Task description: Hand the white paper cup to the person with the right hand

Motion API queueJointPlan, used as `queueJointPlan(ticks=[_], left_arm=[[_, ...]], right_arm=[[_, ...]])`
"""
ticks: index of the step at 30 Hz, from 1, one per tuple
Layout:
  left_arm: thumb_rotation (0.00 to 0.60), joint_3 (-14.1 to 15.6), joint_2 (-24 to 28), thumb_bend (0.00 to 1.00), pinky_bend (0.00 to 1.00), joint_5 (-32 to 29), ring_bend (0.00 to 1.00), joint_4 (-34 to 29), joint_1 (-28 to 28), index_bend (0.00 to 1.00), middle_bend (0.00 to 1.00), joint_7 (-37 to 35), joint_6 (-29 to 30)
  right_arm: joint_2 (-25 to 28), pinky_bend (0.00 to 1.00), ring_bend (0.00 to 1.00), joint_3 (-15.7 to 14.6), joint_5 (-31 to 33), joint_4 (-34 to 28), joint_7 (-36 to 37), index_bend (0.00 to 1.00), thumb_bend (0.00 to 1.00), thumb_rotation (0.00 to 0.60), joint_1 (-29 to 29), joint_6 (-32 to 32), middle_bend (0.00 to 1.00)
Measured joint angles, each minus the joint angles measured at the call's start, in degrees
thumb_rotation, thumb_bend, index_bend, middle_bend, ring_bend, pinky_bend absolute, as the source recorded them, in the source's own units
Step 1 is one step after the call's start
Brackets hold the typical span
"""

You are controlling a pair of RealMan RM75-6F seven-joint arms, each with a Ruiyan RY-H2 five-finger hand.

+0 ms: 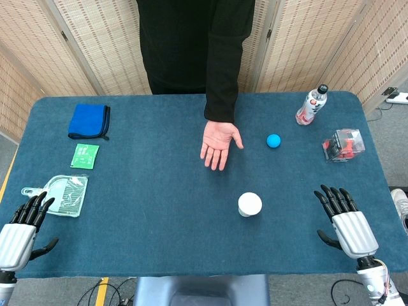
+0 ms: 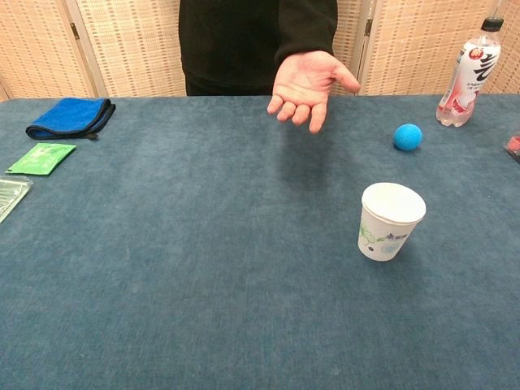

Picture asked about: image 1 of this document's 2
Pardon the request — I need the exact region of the person left forearm black sleeve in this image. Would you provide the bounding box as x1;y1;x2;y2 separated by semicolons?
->
203;18;252;124

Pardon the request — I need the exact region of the clear plastic pouch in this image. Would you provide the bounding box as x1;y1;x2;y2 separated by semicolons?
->
21;173;89;219

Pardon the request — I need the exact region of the pink drink bottle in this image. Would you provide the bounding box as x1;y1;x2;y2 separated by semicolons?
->
295;84;330;126

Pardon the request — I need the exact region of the blue folded cloth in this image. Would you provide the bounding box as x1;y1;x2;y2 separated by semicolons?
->
68;103;112;142

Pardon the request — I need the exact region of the black floor cable bundle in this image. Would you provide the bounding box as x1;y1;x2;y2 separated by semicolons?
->
76;276;138;306

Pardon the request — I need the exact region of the blue table cover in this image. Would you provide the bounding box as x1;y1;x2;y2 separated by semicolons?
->
0;91;408;280

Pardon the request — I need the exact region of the person left hand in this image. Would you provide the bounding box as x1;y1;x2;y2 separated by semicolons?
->
200;120;245;172

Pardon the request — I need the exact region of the white shoe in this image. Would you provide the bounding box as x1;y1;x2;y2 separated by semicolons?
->
390;188;408;236

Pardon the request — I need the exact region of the woven folding screen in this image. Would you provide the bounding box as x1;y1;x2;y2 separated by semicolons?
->
0;0;151;142
237;0;408;111

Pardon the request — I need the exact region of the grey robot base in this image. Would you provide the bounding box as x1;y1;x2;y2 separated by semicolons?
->
133;273;272;306

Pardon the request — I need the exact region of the green sachet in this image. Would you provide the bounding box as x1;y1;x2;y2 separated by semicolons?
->
70;143;101;170

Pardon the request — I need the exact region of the clear box with red parts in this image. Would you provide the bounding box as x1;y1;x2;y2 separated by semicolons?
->
321;128;366;164

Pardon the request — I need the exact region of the white paper cup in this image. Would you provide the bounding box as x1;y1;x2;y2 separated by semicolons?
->
237;191;263;218

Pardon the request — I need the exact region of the blue ball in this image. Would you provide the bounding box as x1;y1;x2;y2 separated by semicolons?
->
266;133;282;149

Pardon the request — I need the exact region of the person torso black clothing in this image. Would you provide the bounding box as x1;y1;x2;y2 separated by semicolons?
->
136;0;256;96

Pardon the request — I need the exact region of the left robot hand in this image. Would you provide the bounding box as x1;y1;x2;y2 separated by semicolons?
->
0;191;60;272

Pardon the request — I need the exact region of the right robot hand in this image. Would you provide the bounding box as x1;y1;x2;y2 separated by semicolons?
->
314;184;380;259

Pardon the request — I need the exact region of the white power strip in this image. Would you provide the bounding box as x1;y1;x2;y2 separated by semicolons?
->
386;92;408;105

